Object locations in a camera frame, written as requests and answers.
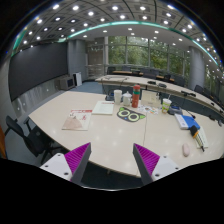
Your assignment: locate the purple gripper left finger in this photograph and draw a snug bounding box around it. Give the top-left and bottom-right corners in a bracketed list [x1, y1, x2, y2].
[65, 143, 91, 184]

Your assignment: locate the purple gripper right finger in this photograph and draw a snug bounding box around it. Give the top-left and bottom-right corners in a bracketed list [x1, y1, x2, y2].
[133, 143, 160, 185]

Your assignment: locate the pink computer mouse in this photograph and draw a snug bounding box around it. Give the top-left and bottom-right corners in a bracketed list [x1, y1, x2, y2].
[182, 143, 190, 157]

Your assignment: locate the black office chair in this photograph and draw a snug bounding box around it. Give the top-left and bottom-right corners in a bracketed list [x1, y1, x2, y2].
[6, 116, 62, 163]

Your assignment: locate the red and white magazine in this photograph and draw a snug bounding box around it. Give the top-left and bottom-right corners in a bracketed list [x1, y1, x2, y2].
[62, 109, 92, 131]

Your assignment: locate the black cat face mousepad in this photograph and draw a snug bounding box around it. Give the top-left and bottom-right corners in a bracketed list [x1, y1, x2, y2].
[117, 107, 145, 122]

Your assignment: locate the colourful flyer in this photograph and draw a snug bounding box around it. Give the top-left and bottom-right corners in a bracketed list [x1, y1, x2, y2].
[138, 105, 159, 115]

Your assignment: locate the blue notebook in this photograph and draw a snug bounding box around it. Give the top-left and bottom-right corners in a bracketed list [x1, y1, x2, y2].
[175, 114, 200, 130]

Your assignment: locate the black and yellow tool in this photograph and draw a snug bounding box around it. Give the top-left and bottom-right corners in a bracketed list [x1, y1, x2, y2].
[190, 125, 204, 151]

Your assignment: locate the white closed book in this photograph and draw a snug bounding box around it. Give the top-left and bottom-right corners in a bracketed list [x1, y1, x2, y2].
[92, 101, 114, 115]

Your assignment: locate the green and white drink cup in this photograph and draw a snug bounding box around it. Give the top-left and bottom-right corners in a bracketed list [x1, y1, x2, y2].
[162, 98, 172, 113]

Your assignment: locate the white standing card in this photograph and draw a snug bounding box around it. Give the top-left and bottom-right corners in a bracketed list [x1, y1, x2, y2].
[141, 90, 161, 107]

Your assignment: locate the white lidded mug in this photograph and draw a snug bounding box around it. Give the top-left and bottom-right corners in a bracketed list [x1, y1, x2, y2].
[123, 92, 132, 106]

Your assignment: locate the long curved conference table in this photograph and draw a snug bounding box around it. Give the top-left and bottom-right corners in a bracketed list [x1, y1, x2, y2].
[96, 75, 224, 118]

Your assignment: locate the white paper cup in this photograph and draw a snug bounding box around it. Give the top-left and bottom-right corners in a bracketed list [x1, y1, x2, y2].
[114, 90, 122, 105]

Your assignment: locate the red thermos bottle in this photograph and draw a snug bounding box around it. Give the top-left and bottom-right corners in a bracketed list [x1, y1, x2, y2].
[132, 84, 140, 108]

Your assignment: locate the grey box cabinet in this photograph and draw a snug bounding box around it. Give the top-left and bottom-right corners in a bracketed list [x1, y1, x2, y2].
[56, 76, 75, 90]

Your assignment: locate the large dark wall screen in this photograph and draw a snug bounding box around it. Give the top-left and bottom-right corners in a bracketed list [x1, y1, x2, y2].
[8, 43, 68, 101]

